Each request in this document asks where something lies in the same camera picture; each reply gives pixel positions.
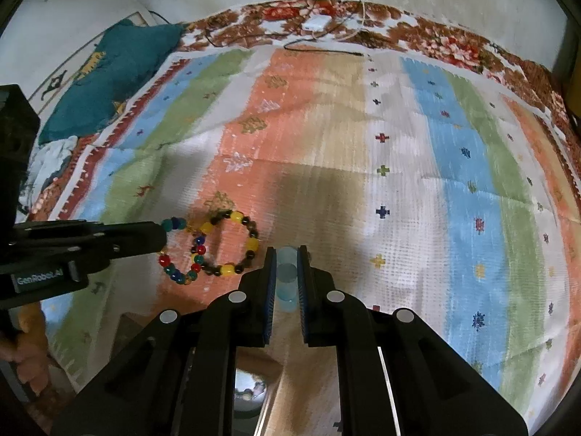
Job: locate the grey and white clothes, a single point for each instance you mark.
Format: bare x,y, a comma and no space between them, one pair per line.
52,159

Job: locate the teal pillow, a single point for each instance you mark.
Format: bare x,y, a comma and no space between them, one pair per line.
113,81

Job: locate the striped colourful mat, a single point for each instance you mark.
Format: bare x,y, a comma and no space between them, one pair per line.
317,145

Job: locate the white charger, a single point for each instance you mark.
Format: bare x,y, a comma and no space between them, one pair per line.
317,22

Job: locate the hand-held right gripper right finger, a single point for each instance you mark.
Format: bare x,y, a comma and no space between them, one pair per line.
303,290

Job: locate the person's left hand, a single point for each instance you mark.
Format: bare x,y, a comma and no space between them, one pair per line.
31,354

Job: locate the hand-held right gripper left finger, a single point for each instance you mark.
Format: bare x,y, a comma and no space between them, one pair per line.
271,290

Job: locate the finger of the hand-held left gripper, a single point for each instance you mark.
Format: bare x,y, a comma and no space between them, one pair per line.
136,238

